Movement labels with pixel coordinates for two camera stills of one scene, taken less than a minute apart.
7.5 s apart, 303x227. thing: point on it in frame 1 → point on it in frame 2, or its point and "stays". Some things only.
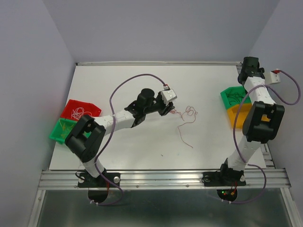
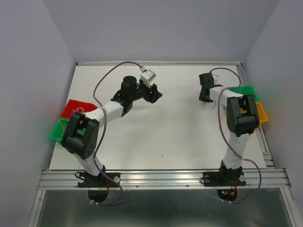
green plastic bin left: (62, 128) stays
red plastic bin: (75, 109) stays
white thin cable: (78, 112) stays
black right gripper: (261, 70) → (204, 99)
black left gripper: (165, 109) → (155, 95)
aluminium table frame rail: (56, 179) stays
